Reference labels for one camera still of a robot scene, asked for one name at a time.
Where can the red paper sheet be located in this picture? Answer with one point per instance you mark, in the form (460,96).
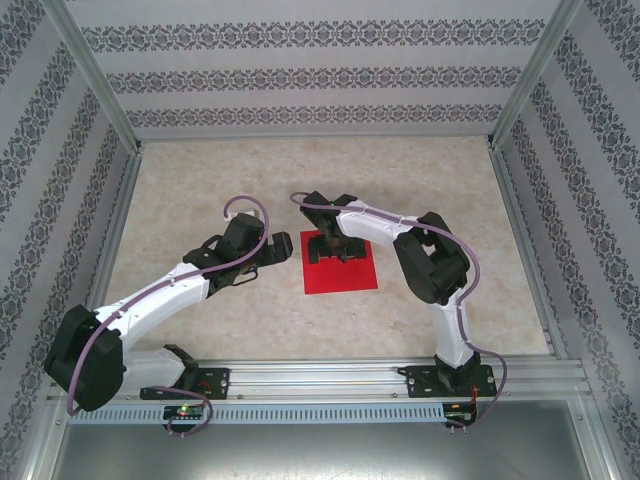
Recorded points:
(340,280)

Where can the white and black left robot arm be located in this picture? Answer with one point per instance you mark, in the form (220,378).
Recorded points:
(165,295)

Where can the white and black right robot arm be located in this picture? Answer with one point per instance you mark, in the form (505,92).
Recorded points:
(370,226)

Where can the grey metal sheet panel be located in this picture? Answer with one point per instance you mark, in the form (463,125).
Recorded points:
(320,452)

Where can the aluminium table side rail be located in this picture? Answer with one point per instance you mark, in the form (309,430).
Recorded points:
(524,250)
(110,252)

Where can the aluminium base rail beam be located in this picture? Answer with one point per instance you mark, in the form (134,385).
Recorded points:
(320,380)

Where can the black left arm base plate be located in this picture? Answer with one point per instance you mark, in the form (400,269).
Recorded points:
(217,384)

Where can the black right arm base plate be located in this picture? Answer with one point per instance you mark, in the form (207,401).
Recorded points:
(420,384)

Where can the aluminium frame post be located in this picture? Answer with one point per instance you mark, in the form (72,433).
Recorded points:
(537,75)
(95,75)

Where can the short aluminium frame bar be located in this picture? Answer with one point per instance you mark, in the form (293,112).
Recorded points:
(42,445)
(602,445)

